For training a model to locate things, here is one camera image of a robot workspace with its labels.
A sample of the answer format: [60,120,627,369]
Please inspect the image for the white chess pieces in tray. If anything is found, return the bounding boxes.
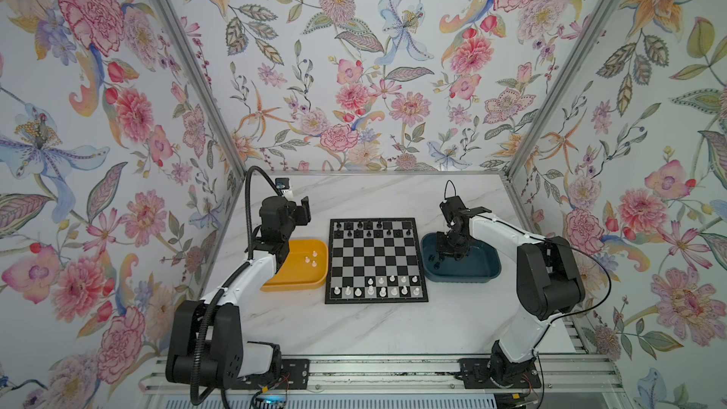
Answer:
[305,250,318,267]

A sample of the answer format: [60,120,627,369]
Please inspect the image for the yellow plastic tray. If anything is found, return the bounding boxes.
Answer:
[261,239,329,292]

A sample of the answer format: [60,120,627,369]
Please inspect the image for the aluminium corner post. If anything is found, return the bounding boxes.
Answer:
[504,0,618,182]
[151,0,245,178]

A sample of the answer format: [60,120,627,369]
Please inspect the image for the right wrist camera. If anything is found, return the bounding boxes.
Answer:
[439,195,468,225]

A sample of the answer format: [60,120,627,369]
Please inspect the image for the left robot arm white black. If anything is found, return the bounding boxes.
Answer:
[165,196,312,401]

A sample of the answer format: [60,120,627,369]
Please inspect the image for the black white chess board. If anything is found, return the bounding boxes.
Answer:
[325,218,429,305]

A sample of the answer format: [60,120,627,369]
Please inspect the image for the black corrugated cable hose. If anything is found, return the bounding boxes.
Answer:
[189,165,282,407]

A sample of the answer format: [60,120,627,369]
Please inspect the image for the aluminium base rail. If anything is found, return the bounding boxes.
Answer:
[138,354,626,396]

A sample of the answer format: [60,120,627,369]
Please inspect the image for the black chess pieces in tray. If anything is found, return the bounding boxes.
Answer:
[428,253,448,272]

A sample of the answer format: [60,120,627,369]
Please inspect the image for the white chess pieces on board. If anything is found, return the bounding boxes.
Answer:
[327,276,427,300]

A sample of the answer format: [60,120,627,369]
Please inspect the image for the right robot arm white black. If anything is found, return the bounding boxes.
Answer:
[435,195,585,374]

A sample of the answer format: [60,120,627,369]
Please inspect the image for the dark teal plastic tray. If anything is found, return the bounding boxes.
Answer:
[420,233,502,283]

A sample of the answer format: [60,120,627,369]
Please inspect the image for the left aluminium corner post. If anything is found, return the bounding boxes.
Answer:
[151,0,245,178]

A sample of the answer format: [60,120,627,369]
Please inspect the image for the right aluminium corner post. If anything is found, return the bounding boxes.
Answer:
[504,0,618,182]

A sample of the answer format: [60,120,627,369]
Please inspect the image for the black chess pieces on board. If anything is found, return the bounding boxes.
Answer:
[331,219,416,239]

